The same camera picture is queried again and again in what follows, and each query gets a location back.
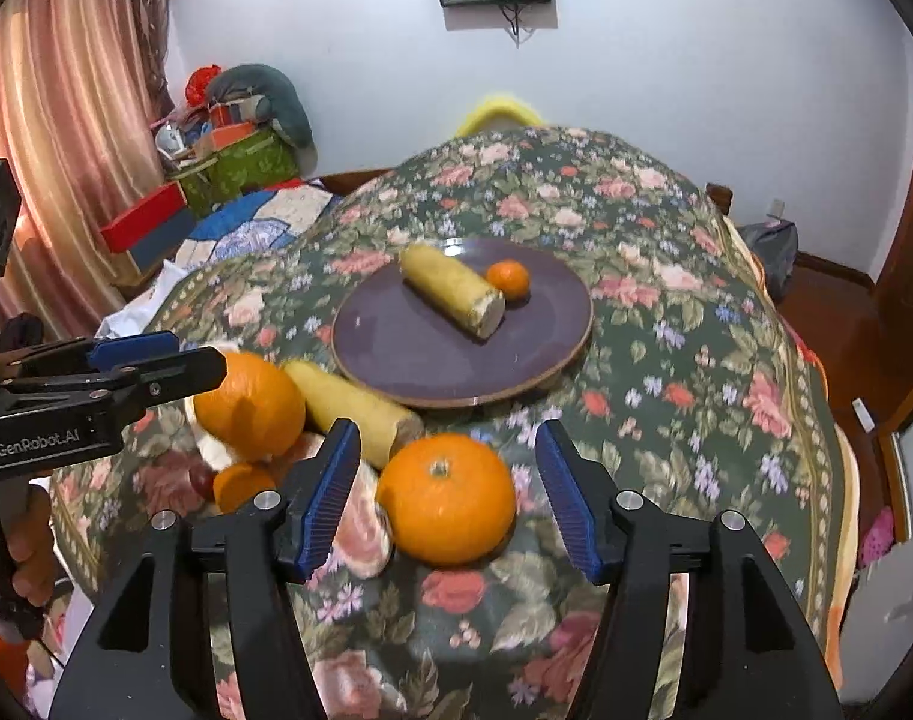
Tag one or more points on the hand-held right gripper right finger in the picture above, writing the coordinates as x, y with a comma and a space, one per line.
569, 495

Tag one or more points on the green patterned bag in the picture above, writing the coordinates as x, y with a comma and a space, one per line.
246, 165

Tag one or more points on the dark purple round plate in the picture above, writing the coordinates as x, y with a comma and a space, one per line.
419, 345

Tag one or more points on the pink striped curtain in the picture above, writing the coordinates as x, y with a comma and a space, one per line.
73, 127

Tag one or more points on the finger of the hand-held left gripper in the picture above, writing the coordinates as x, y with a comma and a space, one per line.
137, 349
178, 375

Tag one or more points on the floral blanket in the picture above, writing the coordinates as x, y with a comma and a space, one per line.
651, 390

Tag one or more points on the orange box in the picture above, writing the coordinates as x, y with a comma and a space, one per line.
235, 136

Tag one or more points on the blue patchwork quilt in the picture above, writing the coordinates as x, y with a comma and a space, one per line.
253, 221

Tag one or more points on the red flat box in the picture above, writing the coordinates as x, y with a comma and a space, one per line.
145, 221

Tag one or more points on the person's left hand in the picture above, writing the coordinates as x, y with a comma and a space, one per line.
34, 547

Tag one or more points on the grey backpack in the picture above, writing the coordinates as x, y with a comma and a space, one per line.
771, 255

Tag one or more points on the large orange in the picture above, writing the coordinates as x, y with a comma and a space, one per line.
449, 502
250, 405

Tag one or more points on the small tangerine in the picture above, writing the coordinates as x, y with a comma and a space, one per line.
242, 486
509, 279

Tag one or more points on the brown wooden door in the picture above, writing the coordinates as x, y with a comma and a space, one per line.
910, 240

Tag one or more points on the peeled banana piece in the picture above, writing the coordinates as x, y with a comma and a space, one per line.
441, 281
344, 405

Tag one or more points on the white wall socket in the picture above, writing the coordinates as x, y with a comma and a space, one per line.
777, 208

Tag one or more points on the pink fluffy item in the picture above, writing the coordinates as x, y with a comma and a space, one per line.
876, 536

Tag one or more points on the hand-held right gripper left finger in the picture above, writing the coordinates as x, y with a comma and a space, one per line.
329, 495

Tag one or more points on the red decoration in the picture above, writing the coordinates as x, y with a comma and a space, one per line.
202, 84

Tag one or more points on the small red fruit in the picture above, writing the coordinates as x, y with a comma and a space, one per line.
199, 481

